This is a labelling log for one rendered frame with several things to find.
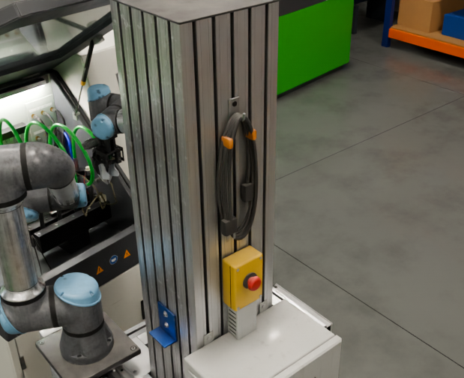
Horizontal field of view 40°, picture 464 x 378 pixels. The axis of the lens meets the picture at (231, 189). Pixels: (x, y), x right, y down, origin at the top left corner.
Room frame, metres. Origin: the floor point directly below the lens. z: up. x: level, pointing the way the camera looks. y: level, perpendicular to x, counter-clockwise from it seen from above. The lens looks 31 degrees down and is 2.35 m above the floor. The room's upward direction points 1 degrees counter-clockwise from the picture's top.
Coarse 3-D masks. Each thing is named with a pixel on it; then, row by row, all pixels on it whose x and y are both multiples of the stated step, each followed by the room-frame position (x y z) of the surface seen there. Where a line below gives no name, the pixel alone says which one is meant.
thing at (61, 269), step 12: (132, 228) 2.08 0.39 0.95; (108, 240) 2.00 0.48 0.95; (120, 240) 2.01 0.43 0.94; (132, 240) 2.05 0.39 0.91; (84, 252) 1.93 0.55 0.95; (96, 252) 1.93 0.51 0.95; (108, 252) 1.96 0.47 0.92; (120, 252) 2.00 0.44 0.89; (132, 252) 2.05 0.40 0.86; (72, 264) 1.86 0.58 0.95; (84, 264) 1.88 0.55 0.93; (96, 264) 1.92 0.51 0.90; (108, 264) 1.96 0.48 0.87; (120, 264) 2.00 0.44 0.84; (132, 264) 2.04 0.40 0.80; (48, 276) 1.79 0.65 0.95; (60, 276) 1.81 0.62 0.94; (96, 276) 1.91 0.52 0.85; (108, 276) 1.95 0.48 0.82
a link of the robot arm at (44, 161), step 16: (32, 144) 1.36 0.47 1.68; (48, 144) 1.39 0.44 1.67; (32, 160) 1.31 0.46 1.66; (48, 160) 1.33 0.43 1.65; (64, 160) 1.37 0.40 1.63; (32, 176) 1.30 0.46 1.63; (48, 176) 1.32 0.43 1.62; (64, 176) 1.36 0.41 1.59; (48, 192) 1.62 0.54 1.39; (64, 192) 1.47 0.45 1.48; (80, 192) 1.63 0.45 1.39; (64, 208) 1.62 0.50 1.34
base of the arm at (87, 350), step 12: (72, 336) 1.30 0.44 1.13; (84, 336) 1.30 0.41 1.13; (96, 336) 1.31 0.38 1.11; (108, 336) 1.36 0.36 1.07; (60, 348) 1.32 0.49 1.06; (72, 348) 1.29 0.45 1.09; (84, 348) 1.29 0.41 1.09; (96, 348) 1.30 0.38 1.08; (108, 348) 1.32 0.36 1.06; (72, 360) 1.28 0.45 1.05; (84, 360) 1.28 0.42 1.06; (96, 360) 1.29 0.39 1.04
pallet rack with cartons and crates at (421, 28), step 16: (400, 0) 7.23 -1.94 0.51; (416, 0) 7.05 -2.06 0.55; (432, 0) 6.94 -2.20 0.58; (448, 0) 7.00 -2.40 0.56; (400, 16) 7.21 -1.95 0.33; (416, 16) 7.02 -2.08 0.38; (432, 16) 6.87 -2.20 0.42; (448, 16) 6.77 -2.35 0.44; (384, 32) 7.17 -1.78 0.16; (400, 32) 7.00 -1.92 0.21; (416, 32) 6.90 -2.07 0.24; (432, 32) 6.89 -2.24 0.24; (448, 32) 6.75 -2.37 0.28; (432, 48) 6.66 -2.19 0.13; (448, 48) 6.51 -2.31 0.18
